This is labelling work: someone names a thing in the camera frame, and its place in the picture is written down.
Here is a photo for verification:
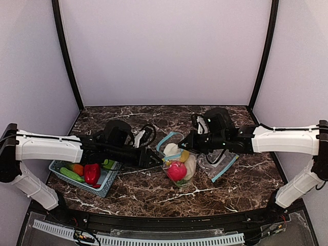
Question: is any large red toy apple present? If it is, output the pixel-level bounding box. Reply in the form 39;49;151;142
167;161;187;181

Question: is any black front frame rail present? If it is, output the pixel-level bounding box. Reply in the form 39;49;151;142
46;209;282;232

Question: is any black frame post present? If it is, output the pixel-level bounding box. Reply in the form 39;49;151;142
51;0;84;112
248;0;279;111

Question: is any green toy cucumber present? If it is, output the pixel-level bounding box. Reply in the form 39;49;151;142
59;167;85;182

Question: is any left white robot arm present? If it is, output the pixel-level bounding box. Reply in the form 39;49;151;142
1;120;163;211

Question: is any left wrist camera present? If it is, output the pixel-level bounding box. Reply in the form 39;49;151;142
133;124;157;149

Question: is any yellow toy potato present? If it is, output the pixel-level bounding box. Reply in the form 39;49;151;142
178;150;190;162

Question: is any white slotted cable duct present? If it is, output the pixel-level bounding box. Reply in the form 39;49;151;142
33;219;245;245

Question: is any right black frame post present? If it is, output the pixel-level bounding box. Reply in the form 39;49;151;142
248;0;279;111

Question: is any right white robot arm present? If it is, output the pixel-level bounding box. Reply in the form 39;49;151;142
178;108;327;210

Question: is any red toy bell pepper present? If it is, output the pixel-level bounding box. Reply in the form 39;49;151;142
84;163;101;185

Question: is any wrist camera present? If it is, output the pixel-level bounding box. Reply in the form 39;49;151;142
133;124;157;149
191;114;210;134

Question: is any left black frame post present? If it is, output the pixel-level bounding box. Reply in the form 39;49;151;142
51;0;84;112

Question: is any small clear zip bag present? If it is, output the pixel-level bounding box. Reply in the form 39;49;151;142
197;150;239;183

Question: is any orange toy carrot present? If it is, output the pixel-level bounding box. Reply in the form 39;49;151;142
66;163;84;176

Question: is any large clear zip bag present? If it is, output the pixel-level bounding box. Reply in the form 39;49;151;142
156;132;197;190

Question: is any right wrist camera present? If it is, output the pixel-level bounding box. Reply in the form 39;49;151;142
191;114;210;134

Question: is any light blue plastic basket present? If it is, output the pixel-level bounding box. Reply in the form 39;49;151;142
49;160;122;198

